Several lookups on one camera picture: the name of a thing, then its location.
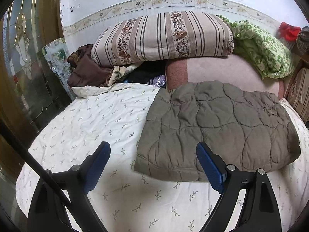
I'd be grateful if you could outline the cream floral cloth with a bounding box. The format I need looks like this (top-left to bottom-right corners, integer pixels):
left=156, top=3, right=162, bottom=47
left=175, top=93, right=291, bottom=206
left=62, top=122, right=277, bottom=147
left=106, top=62, right=142, bottom=86

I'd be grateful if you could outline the striped floral folded quilt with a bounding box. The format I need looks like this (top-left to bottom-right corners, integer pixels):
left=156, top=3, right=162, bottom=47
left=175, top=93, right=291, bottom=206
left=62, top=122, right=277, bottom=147
left=91, top=10, right=234, bottom=68

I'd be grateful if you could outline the black cable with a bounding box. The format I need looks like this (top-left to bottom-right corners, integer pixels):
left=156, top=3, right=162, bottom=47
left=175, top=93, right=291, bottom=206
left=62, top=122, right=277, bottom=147
left=0, top=122, right=76, bottom=213

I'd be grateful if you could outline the brown garment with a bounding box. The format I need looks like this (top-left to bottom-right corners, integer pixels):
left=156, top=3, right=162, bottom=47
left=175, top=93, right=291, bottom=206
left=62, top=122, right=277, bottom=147
left=67, top=44, right=112, bottom=87

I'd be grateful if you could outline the green white patterned blanket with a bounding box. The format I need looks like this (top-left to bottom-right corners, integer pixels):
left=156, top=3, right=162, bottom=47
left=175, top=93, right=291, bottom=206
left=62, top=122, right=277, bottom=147
left=218, top=15, right=295, bottom=79

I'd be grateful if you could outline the olive quilted puffer jacket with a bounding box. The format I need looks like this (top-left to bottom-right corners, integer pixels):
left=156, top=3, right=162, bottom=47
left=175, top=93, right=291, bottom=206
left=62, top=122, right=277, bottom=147
left=134, top=81, right=301, bottom=182

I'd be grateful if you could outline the striped floral cushion at right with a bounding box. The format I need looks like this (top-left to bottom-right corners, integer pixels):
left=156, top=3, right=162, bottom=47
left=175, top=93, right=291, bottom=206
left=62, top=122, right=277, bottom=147
left=287, top=68, right=309, bottom=123

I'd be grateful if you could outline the white leaf-print bed sheet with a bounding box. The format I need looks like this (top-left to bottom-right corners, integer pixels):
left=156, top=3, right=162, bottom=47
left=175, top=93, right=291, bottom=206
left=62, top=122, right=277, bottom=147
left=16, top=83, right=308, bottom=231

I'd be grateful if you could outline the pink bed blanket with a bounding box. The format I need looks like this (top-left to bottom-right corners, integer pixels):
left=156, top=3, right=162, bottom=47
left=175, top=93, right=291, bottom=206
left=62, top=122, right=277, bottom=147
left=166, top=54, right=284, bottom=98

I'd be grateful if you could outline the dark checked garment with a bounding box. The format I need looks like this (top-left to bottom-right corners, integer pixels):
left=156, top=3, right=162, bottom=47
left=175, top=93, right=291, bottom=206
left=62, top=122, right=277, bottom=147
left=296, top=26, right=309, bottom=55

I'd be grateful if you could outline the floral plastic bag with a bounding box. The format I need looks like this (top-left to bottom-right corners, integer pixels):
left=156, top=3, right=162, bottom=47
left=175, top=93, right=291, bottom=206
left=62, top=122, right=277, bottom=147
left=41, top=38, right=76, bottom=100

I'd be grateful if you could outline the red cloth item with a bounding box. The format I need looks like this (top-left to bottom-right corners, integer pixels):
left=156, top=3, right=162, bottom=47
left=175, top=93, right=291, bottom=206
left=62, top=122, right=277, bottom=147
left=279, top=22, right=301, bottom=42

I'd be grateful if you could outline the stained glass wooden door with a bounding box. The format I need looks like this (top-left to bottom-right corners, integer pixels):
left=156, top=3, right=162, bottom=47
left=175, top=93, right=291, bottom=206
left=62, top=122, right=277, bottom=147
left=0, top=0, right=73, bottom=179

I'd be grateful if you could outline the purple cloth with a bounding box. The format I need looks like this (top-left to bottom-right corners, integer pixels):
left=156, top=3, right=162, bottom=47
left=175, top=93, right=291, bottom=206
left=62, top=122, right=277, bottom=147
left=147, top=75, right=166, bottom=88

